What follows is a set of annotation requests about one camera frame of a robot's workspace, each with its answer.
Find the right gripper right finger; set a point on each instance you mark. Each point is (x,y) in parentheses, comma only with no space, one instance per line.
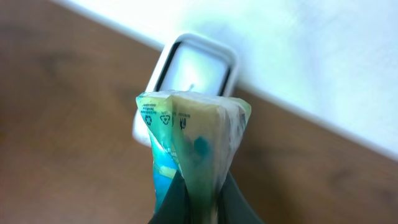
(233,207)

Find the green white packet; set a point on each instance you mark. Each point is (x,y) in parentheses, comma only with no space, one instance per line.
(196,136)

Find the white barcode scanner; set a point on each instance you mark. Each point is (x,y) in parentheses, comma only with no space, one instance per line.
(192,62)

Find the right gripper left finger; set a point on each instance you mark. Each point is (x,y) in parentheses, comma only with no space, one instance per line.
(175,206)

